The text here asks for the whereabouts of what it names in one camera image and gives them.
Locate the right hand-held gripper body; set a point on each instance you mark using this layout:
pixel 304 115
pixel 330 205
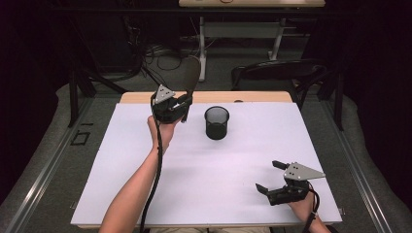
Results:
pixel 301 173

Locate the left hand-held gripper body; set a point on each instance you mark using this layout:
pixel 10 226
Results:
pixel 165 108

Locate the black mesh pen holder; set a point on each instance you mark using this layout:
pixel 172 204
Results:
pixel 216 127

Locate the person's left hand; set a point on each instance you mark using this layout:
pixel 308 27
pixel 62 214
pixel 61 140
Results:
pixel 165 134

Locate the person's right hand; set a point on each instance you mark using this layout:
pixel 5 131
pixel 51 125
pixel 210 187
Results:
pixel 302 208

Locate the wooden table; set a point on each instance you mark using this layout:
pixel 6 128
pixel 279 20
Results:
pixel 226 97

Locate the white board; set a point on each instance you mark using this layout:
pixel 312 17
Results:
pixel 220 181

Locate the white-legged wooden desk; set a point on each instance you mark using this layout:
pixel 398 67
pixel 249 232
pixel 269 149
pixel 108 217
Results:
pixel 239 30

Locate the black chair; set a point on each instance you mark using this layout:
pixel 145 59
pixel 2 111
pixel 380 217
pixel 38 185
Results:
pixel 278 73

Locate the black metal stand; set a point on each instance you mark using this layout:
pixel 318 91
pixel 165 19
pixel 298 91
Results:
pixel 74 97

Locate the aluminium floor rail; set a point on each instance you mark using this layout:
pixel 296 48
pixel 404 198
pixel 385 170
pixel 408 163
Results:
pixel 42 174
pixel 359 174

